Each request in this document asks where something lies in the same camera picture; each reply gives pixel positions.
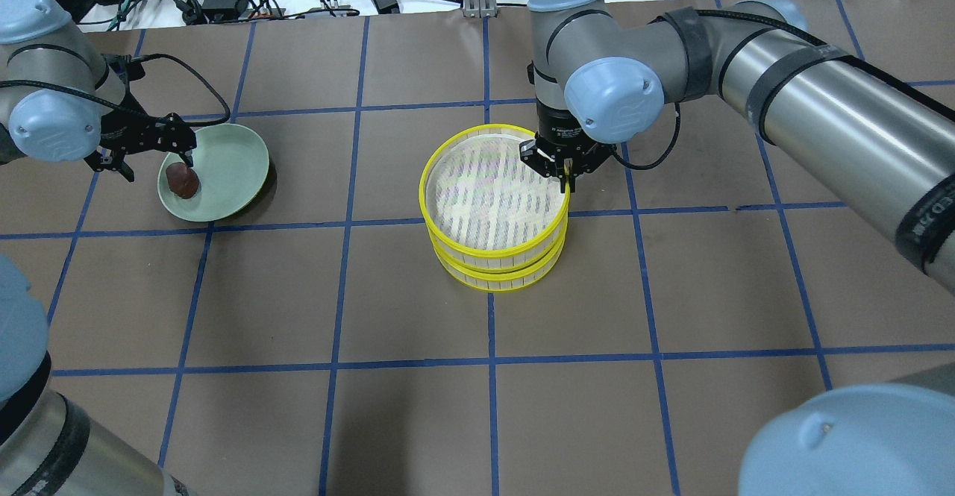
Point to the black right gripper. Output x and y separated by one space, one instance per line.
554 121

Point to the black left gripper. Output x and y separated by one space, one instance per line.
121 136

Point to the dark red bun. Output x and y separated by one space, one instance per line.
182 180

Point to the yellow rimmed steamer layer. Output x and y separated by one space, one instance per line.
511 273
482 205

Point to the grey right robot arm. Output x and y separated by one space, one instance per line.
883 148

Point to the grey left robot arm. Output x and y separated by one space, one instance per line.
62 100

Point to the light green round plate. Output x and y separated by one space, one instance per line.
231 162

